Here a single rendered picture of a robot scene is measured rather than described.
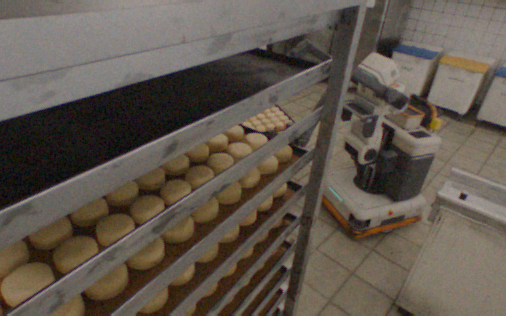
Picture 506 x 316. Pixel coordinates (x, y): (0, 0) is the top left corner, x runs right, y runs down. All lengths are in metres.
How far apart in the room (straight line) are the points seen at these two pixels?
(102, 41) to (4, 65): 0.06
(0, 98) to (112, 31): 0.08
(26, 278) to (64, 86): 0.28
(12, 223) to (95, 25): 0.15
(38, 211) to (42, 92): 0.09
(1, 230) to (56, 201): 0.04
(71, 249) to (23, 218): 0.22
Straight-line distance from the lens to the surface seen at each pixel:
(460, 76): 5.28
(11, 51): 0.22
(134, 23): 0.26
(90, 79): 0.28
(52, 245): 0.54
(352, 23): 0.62
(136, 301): 0.45
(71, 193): 0.31
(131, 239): 0.38
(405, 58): 5.43
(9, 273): 0.54
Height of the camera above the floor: 1.86
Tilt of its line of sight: 32 degrees down
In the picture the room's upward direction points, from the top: 5 degrees clockwise
